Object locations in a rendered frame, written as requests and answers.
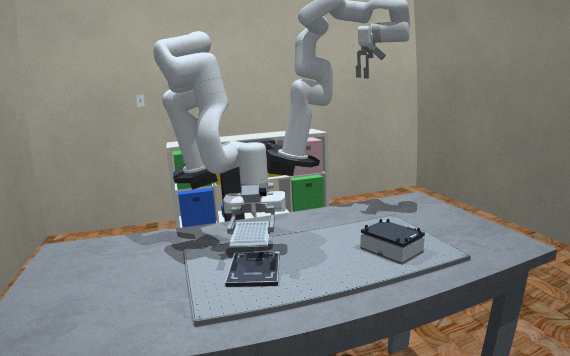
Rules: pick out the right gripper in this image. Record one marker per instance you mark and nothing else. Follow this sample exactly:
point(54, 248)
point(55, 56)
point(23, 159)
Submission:
point(273, 202)

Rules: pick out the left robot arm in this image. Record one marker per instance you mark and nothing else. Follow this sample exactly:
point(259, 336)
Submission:
point(304, 92)

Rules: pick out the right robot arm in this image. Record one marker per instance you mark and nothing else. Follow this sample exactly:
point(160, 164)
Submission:
point(194, 80)

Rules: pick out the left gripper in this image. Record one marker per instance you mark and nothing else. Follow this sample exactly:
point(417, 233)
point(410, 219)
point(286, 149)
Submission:
point(365, 40)

